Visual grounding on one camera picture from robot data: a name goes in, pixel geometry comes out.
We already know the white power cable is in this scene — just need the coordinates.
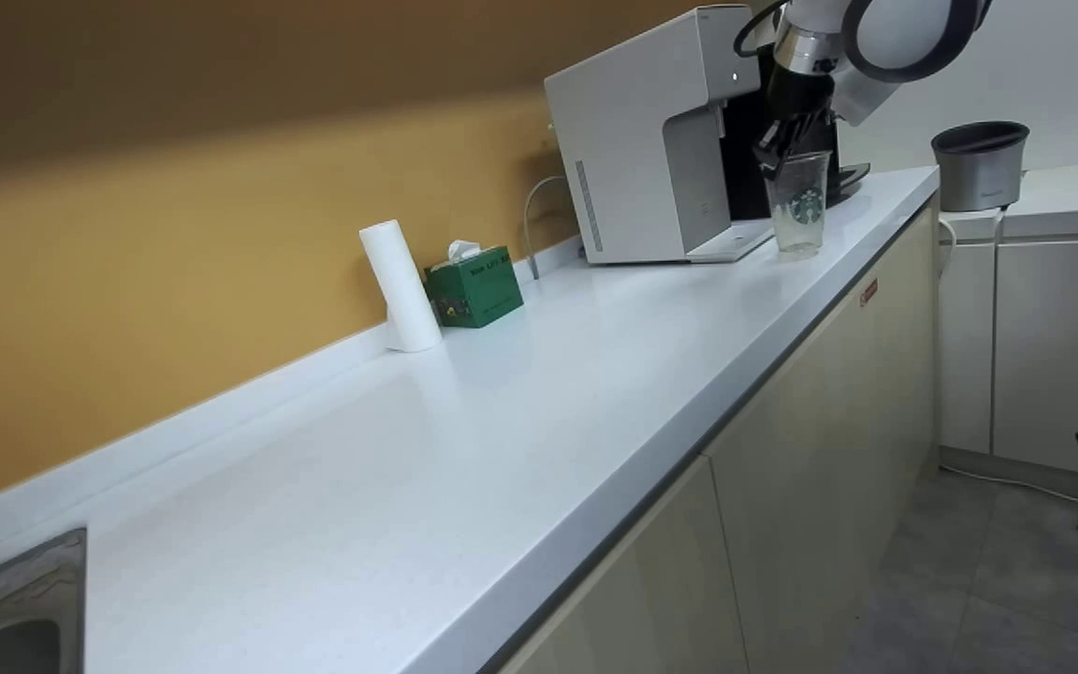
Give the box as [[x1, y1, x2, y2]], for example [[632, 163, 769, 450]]
[[519, 173, 568, 266]]

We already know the clear plastic cup green logo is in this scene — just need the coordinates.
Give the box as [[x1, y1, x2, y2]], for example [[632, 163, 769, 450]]
[[762, 145, 833, 259]]

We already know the thin white cord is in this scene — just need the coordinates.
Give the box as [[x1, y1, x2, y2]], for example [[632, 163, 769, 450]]
[[984, 208, 1006, 460]]

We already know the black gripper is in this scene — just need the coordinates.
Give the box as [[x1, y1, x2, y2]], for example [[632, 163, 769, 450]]
[[751, 68, 843, 180]]

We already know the white water dispenser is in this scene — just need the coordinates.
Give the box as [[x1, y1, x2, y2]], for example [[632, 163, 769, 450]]
[[541, 0, 781, 271]]

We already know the white side cabinet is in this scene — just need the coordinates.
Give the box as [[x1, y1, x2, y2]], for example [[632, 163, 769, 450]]
[[933, 156, 1078, 487]]

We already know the beige counter cabinet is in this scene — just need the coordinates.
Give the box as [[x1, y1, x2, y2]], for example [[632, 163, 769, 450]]
[[485, 204, 943, 674]]

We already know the green tissue box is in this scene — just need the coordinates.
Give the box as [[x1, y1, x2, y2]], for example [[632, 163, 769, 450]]
[[421, 236, 527, 334]]

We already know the dark grey bucket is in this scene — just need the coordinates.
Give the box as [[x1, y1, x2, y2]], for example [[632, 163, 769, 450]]
[[928, 119, 1034, 219]]

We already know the stainless steel sink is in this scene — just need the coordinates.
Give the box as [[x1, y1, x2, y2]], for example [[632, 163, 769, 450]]
[[0, 523, 88, 674]]

